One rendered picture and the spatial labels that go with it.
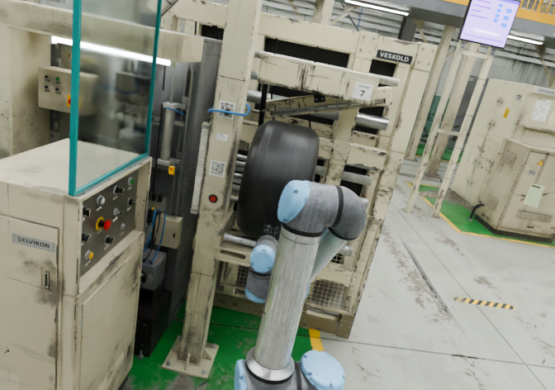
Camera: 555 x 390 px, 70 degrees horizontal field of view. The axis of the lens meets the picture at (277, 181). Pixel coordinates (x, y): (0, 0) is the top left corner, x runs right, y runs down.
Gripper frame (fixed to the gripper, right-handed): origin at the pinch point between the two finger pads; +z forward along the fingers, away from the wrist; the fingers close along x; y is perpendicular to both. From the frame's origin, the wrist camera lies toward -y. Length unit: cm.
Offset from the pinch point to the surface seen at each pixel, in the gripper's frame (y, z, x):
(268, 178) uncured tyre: 25.9, -3.8, 6.5
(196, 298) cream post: -54, 26, 34
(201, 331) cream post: -75, 29, 29
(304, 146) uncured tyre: 41.5, 5.6, -5.8
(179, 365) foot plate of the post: -99, 29, 37
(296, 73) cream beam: 74, 36, 6
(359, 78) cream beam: 78, 36, -25
